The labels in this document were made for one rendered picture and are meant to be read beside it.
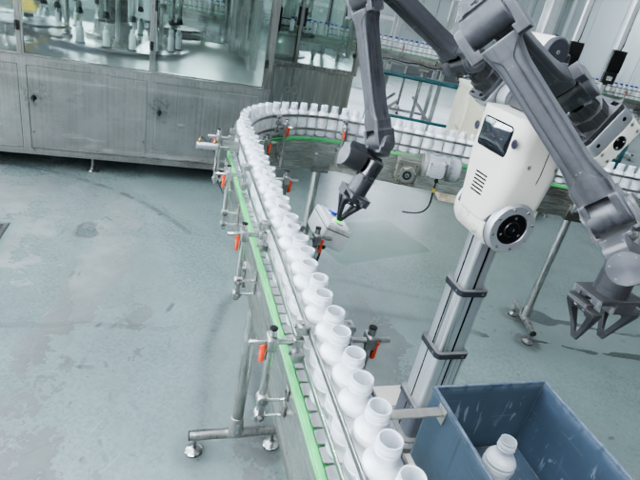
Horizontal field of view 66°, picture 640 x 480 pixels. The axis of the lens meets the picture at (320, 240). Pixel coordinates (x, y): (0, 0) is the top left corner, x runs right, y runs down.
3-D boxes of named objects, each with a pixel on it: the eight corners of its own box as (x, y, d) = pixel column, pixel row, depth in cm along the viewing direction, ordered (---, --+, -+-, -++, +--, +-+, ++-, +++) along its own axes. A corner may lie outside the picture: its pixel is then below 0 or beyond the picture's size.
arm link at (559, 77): (490, -50, 83) (440, -8, 89) (512, 2, 77) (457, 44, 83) (591, 74, 111) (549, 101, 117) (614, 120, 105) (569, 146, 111)
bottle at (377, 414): (343, 499, 77) (367, 422, 69) (334, 466, 82) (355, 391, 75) (379, 496, 78) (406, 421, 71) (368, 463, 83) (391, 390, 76)
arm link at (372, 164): (390, 164, 136) (381, 156, 141) (370, 154, 133) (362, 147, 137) (376, 185, 138) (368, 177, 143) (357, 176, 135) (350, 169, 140)
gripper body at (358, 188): (349, 199, 135) (363, 176, 133) (338, 186, 144) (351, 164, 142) (368, 208, 138) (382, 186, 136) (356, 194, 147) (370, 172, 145)
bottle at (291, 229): (299, 284, 131) (310, 228, 123) (283, 290, 126) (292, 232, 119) (284, 273, 134) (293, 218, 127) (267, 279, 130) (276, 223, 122)
